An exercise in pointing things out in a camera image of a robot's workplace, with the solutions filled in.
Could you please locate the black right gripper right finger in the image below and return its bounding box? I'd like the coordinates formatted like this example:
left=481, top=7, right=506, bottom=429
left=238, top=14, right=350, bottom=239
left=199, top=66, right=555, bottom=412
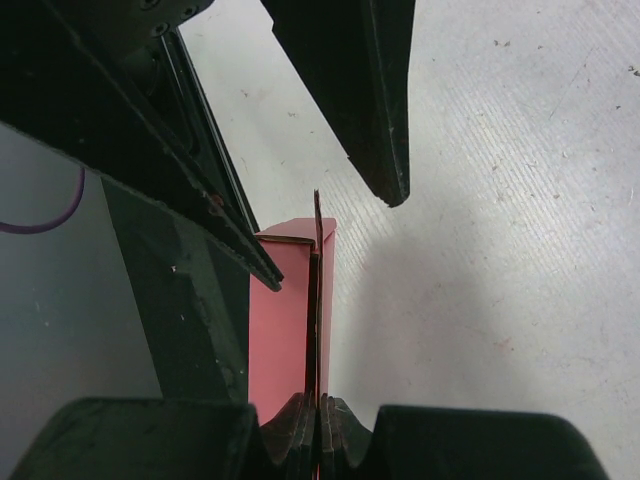
left=320, top=395, right=607, bottom=479

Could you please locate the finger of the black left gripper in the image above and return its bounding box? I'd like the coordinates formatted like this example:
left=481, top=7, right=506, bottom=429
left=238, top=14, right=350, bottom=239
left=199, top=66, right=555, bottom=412
left=263, top=0, right=415, bottom=207

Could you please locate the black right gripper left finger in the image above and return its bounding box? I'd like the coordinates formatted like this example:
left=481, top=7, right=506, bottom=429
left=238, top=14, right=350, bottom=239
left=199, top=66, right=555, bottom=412
left=10, top=394, right=316, bottom=479

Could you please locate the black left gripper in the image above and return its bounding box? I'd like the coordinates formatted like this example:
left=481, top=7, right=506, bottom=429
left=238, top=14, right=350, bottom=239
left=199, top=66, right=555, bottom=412
left=1, top=1, right=283, bottom=291

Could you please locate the pink cardboard box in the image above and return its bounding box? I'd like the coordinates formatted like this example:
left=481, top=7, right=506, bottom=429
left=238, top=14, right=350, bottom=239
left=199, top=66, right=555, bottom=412
left=248, top=201, right=336, bottom=479

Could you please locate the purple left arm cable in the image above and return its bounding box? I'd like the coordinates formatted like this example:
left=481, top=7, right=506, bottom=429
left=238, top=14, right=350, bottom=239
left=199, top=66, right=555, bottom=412
left=0, top=164, right=86, bottom=235

